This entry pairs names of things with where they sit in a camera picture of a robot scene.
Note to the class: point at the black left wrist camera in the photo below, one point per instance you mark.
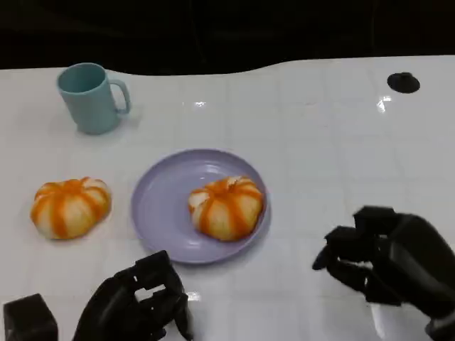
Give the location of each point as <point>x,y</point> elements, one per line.
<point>30,318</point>

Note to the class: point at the lilac plate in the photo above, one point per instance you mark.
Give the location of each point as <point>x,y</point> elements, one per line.
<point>167,213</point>

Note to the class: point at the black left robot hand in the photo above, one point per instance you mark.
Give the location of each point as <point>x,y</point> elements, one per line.
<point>128,305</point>

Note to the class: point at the pale green mug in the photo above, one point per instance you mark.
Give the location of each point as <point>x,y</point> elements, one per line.
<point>90,101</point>

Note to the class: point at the black curtain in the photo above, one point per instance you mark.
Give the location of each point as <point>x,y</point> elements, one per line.
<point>213,32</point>

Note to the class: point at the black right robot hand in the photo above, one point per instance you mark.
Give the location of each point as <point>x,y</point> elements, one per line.
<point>401,259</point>

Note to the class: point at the orange and white bread roll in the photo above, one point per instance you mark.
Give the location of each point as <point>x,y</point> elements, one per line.
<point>69,207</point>
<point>225,209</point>

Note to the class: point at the black table grommet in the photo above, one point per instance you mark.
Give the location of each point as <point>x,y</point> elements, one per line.
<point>403,82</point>

